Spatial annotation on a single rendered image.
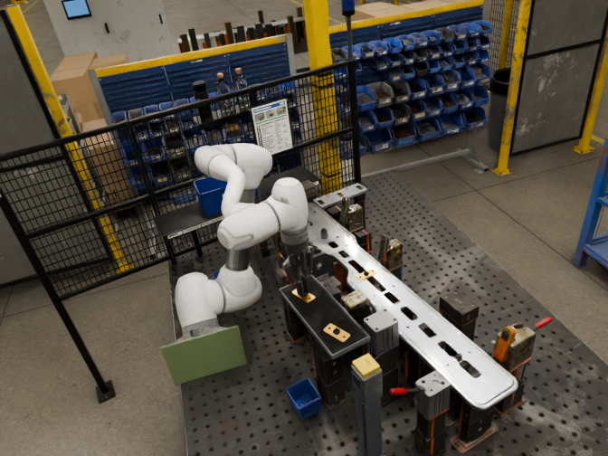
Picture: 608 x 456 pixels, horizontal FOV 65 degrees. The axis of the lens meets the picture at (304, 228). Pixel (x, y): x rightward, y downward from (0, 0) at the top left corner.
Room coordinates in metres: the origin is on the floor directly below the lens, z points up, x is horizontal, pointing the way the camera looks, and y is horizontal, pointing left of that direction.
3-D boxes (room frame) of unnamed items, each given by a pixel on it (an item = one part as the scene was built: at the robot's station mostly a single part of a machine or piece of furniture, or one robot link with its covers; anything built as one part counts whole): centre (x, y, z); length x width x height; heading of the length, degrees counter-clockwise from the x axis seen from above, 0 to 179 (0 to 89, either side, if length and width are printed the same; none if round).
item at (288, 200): (1.26, 0.04, 1.54); 0.13 x 0.11 x 0.16; 122
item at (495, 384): (1.50, -0.24, 1.00); 1.38 x 0.22 x 0.02; 24
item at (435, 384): (0.91, -0.32, 0.88); 0.11 x 0.10 x 0.36; 114
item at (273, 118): (2.48, 0.10, 1.30); 0.23 x 0.02 x 0.31; 114
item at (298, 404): (1.14, 0.08, 0.74); 0.11 x 0.10 x 0.09; 24
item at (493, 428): (0.94, -0.49, 0.84); 0.18 x 0.06 x 0.29; 114
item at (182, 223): (2.25, 0.32, 1.02); 0.90 x 0.22 x 0.03; 114
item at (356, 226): (1.97, -0.25, 0.87); 0.12 x 0.09 x 0.35; 114
